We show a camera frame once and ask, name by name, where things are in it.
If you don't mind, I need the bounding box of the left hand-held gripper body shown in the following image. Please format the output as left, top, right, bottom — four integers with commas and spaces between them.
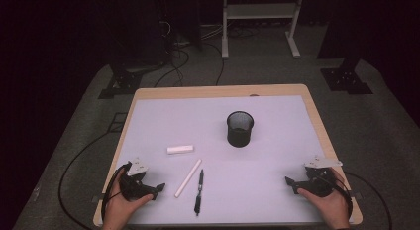
118, 157, 158, 202

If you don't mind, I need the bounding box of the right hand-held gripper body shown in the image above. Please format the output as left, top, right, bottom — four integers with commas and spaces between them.
296, 156, 344, 198

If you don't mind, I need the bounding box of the white stick pen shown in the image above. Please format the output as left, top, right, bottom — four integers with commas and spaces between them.
173, 159, 203, 199

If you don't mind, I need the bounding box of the black pen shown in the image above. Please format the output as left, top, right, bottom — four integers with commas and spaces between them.
193, 169, 205, 217

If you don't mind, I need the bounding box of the black mesh pen holder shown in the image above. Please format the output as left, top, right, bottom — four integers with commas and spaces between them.
226, 110, 255, 149

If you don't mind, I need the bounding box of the person's left hand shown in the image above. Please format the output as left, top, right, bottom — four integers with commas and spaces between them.
102, 169, 155, 230

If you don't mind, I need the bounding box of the person's right hand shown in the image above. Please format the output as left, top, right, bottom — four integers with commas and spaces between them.
296, 170, 352, 230

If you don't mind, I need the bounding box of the white table mat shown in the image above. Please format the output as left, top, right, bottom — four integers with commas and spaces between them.
98, 94, 355, 226

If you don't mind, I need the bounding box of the black stand base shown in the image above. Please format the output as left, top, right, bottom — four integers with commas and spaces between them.
320, 57, 374, 95
98, 62, 144, 100

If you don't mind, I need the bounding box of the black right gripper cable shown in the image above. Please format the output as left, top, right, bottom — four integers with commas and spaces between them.
316, 174, 354, 221

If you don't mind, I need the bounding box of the black floor cable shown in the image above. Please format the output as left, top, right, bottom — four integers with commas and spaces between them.
345, 171, 394, 230
153, 48, 191, 89
58, 130, 117, 230
201, 41, 226, 87

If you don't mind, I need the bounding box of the white metal stand frame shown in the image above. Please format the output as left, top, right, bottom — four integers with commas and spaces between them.
221, 0, 305, 59

